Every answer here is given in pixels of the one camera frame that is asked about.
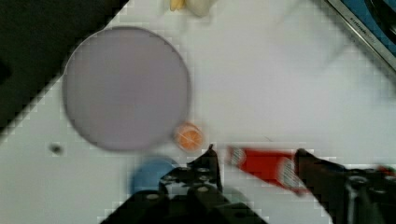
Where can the blue bowl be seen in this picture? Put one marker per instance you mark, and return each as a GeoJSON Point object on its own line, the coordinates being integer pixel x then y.
{"type": "Point", "coordinates": [148, 175]}

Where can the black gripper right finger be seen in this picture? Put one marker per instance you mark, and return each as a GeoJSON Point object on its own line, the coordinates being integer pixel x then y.
{"type": "Point", "coordinates": [349, 196]}

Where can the orange slice toy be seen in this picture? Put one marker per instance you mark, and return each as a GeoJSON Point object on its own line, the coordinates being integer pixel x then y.
{"type": "Point", "coordinates": [189, 137]}

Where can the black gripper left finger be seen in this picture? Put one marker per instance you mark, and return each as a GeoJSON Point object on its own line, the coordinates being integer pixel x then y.
{"type": "Point", "coordinates": [203, 171]}

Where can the peeled banana toy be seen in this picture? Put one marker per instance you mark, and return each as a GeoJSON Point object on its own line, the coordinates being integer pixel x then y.
{"type": "Point", "coordinates": [200, 8]}

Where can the lilac round plate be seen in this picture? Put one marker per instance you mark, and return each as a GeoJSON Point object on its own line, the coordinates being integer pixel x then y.
{"type": "Point", "coordinates": [126, 88]}

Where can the red ketchup bottle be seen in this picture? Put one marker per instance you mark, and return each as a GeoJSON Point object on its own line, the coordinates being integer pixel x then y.
{"type": "Point", "coordinates": [273, 166]}

